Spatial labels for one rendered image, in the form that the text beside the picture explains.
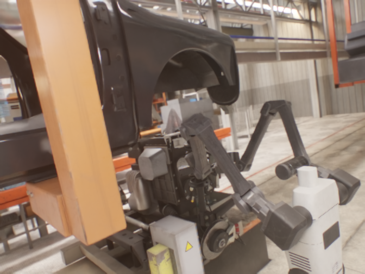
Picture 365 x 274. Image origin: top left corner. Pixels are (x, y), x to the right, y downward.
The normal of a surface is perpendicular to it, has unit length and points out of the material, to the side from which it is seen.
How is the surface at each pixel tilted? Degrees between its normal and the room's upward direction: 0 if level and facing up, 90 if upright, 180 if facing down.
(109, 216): 90
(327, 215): 90
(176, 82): 90
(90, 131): 90
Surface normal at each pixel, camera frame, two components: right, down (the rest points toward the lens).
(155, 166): 0.35, 0.06
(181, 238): 0.66, -0.01
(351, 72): -0.73, 0.22
